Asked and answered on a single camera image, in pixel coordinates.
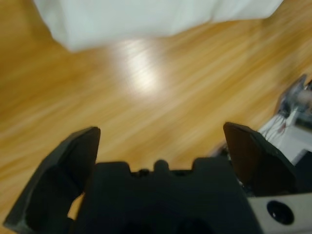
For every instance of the white t-shirt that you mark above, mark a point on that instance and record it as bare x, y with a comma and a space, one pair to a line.
122, 19

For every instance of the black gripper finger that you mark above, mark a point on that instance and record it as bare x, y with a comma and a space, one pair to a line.
53, 175
263, 168

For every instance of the grey camera mount plate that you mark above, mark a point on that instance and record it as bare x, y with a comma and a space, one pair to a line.
291, 97

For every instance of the black rectangular case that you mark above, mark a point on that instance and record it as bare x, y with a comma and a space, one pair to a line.
304, 161

